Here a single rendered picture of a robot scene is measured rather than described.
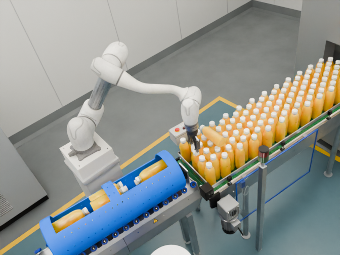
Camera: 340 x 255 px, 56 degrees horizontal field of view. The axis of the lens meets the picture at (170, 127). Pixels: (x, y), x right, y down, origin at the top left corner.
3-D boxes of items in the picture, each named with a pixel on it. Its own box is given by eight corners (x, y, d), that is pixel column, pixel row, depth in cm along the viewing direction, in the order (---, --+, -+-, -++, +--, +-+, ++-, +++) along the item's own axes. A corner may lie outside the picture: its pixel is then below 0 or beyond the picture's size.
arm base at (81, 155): (64, 150, 240) (62, 144, 236) (91, 136, 248) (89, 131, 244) (74, 164, 229) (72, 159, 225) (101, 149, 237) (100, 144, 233)
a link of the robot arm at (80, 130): (69, 150, 231) (58, 128, 216) (79, 132, 244) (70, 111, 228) (89, 152, 228) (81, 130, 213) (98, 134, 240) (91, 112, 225)
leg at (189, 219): (192, 252, 284) (182, 213, 242) (197, 248, 285) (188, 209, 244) (196, 257, 280) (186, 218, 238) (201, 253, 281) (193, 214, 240)
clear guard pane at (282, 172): (237, 221, 248) (236, 183, 216) (308, 171, 272) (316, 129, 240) (238, 222, 248) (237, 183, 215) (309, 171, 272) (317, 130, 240)
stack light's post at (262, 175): (255, 248, 277) (258, 165, 204) (258, 245, 278) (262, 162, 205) (258, 252, 274) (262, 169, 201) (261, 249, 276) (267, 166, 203)
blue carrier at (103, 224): (53, 236, 207) (34, 212, 188) (166, 169, 234) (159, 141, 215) (67, 272, 188) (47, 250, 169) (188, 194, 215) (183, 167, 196)
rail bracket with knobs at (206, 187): (199, 194, 220) (197, 184, 213) (207, 188, 222) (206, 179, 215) (207, 204, 213) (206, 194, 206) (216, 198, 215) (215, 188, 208)
